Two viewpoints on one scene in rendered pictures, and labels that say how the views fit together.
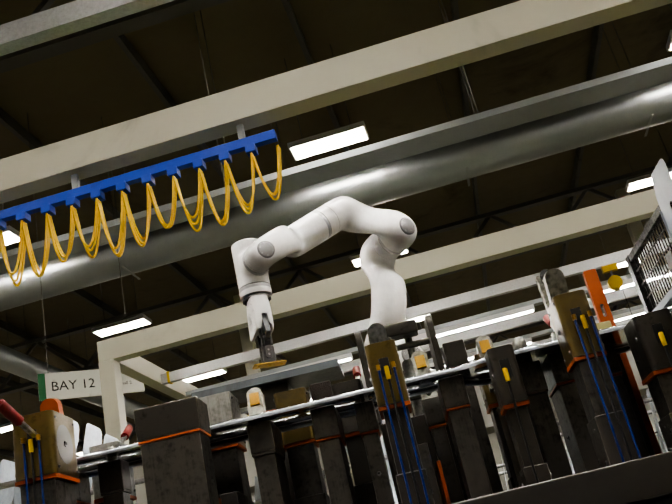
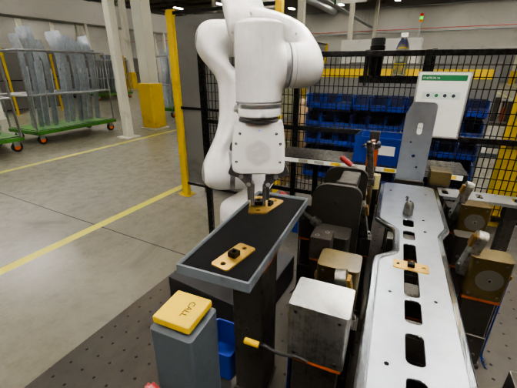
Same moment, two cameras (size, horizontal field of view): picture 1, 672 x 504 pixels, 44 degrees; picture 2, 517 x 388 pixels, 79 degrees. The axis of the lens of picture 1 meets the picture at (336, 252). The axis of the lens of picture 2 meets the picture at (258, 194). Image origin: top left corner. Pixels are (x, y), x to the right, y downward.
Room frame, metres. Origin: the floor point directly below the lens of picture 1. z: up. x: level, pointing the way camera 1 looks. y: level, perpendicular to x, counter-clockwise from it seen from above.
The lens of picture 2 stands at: (1.81, 0.78, 1.48)
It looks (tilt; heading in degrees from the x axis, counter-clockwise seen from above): 22 degrees down; 291
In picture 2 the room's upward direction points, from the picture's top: straight up
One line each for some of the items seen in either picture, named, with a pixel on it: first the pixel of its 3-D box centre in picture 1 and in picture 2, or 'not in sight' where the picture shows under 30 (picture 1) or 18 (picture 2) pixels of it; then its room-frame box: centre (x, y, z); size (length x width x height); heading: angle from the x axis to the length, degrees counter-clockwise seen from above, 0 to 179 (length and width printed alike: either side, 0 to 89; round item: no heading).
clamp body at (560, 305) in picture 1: (598, 390); (467, 248); (1.47, -0.39, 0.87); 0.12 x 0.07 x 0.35; 179
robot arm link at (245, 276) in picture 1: (250, 264); (261, 61); (2.03, 0.23, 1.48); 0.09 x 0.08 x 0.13; 31
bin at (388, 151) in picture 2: not in sight; (387, 148); (1.77, -0.89, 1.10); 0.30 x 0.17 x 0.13; 173
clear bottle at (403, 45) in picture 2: not in sight; (401, 55); (1.77, -1.10, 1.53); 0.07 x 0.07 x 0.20
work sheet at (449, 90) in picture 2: not in sight; (438, 105); (1.57, -1.00, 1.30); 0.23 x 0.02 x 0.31; 179
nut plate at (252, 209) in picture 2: (269, 362); (258, 202); (2.03, 0.23, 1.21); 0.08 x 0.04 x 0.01; 109
